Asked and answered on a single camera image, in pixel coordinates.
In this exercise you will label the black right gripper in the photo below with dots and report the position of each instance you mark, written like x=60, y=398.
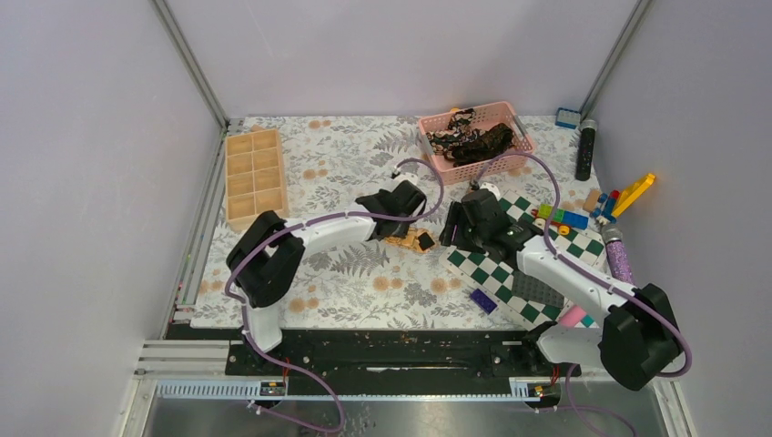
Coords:
x=457, y=216

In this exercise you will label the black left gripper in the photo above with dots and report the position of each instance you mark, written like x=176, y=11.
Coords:
x=403, y=228

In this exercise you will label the yellow patterned tie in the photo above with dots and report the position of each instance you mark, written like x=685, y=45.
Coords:
x=416, y=239

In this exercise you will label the wooden compartment tray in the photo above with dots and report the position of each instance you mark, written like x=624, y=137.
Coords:
x=255, y=179

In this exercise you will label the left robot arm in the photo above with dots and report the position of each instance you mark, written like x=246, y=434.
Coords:
x=264, y=262

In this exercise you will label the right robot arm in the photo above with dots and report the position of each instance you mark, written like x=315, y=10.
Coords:
x=636, y=336

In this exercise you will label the green white chessboard mat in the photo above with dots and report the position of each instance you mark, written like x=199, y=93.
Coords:
x=495, y=279

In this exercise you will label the purple lego brick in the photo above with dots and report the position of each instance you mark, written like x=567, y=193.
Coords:
x=485, y=303

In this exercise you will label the black floral tie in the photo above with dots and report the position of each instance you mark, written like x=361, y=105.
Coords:
x=462, y=144

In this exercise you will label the floral table cloth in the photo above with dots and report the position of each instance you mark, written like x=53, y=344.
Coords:
x=330, y=161

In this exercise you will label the dark grey lego plate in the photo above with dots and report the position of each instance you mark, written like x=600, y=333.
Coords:
x=531, y=289

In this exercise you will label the pink plastic basket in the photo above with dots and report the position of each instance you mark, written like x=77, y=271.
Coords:
x=487, y=116

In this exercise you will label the pink marker pen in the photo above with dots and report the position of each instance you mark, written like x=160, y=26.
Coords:
x=572, y=317

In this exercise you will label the colourful lego brick pile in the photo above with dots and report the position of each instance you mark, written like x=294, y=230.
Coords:
x=598, y=206

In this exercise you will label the blue white lego brick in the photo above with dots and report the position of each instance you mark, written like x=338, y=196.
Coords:
x=567, y=118

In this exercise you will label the purple glitter tube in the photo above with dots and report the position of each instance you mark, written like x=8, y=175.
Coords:
x=616, y=254

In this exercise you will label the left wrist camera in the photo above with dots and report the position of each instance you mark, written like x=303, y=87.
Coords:
x=405, y=176

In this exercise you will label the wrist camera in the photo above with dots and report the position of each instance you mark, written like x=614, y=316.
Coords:
x=405, y=176
x=493, y=189

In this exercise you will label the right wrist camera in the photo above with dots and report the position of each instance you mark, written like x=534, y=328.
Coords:
x=493, y=189

